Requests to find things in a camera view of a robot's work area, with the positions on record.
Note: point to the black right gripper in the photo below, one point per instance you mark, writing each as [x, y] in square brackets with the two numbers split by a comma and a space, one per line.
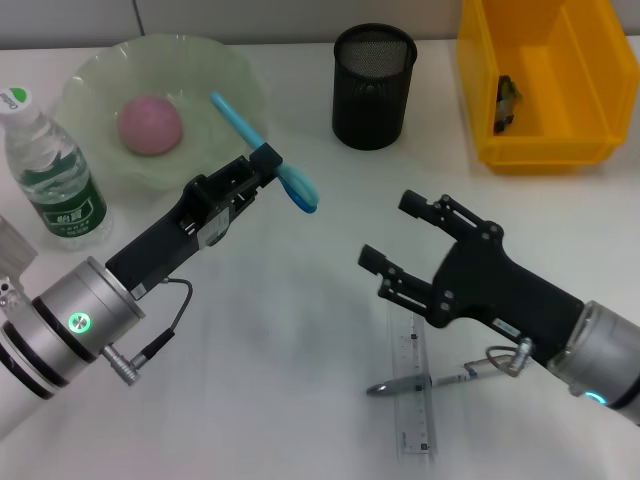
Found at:
[500, 285]

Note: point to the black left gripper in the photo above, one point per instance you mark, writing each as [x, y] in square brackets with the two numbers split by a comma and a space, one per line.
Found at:
[165, 245]

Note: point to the blue scissors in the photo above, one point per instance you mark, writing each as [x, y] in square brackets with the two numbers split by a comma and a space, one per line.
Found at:
[300, 187]

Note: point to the pink peach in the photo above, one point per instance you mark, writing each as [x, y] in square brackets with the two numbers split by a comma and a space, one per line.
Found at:
[150, 125]

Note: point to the green plastic wrapper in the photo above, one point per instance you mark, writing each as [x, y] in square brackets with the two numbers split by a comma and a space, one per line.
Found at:
[506, 100]

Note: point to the clear bottle green label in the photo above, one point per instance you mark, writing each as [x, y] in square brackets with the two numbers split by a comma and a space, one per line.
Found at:
[65, 195]

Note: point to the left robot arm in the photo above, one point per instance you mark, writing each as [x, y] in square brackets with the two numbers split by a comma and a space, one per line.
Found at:
[65, 330]

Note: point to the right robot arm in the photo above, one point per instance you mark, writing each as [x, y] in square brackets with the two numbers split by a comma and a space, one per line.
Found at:
[600, 350]

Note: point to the green glass fruit plate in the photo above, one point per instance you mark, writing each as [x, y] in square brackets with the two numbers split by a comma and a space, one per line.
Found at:
[215, 65]

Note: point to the silver white pen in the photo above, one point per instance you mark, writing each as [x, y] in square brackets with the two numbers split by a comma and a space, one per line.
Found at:
[400, 386]

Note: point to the transparent ruler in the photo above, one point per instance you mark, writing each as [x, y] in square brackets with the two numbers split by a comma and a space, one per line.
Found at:
[417, 425]

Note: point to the black mesh cup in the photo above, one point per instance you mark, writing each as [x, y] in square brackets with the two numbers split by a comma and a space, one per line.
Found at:
[372, 110]

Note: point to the yellow plastic bin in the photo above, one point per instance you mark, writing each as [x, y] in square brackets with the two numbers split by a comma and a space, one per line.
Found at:
[575, 75]

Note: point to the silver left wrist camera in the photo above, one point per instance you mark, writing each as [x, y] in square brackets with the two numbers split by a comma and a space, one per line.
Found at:
[12, 250]

